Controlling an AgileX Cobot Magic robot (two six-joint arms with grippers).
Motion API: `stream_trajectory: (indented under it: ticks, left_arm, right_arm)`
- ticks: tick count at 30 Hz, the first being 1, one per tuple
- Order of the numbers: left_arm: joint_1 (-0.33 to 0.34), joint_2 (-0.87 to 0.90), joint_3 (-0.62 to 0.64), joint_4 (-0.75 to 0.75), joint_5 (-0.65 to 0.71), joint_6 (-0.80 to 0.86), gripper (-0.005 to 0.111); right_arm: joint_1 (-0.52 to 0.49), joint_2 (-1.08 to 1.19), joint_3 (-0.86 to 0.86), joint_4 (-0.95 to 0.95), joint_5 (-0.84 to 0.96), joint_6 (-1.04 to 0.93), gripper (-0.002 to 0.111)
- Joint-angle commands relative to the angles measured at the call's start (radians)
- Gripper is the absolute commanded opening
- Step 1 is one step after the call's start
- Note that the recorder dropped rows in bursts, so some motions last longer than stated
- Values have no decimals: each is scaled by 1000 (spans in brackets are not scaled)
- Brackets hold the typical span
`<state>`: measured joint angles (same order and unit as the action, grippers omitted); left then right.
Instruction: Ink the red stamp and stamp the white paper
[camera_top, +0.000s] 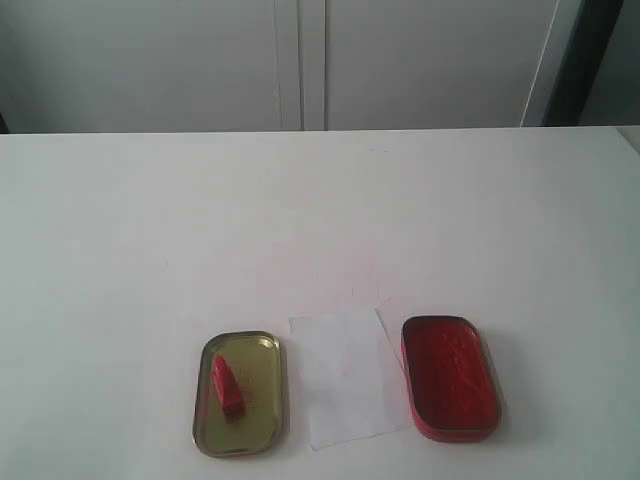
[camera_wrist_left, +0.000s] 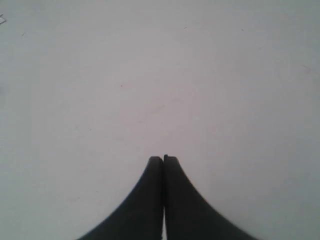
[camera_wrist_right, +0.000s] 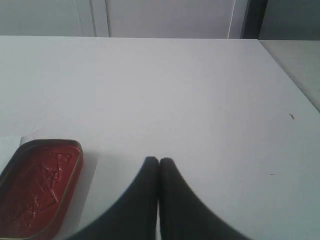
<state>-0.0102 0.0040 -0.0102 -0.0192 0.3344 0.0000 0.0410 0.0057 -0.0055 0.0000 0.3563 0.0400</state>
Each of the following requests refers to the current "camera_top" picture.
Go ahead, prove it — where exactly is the red rubber stamp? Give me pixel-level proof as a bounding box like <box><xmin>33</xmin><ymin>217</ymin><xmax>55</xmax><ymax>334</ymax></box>
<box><xmin>211</xmin><ymin>355</ymin><xmax>245</xmax><ymax>417</ymax></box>

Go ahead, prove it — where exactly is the red ink pad tin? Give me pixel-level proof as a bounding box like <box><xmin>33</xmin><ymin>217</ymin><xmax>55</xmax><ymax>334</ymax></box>
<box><xmin>401</xmin><ymin>315</ymin><xmax>501</xmax><ymax>443</ymax></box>

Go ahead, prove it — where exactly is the white paper sheet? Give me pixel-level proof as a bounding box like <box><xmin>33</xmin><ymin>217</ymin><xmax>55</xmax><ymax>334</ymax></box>
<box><xmin>289</xmin><ymin>309</ymin><xmax>409</xmax><ymax>450</ymax></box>

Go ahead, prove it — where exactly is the gold metal tin lid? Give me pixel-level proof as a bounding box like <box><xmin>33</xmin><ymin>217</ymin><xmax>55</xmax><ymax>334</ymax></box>
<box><xmin>192</xmin><ymin>330</ymin><xmax>288</xmax><ymax>458</ymax></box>

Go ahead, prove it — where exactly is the dark vertical post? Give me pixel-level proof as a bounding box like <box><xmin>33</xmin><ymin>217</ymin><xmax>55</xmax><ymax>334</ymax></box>
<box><xmin>542</xmin><ymin>0</ymin><xmax>639</xmax><ymax>127</ymax></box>

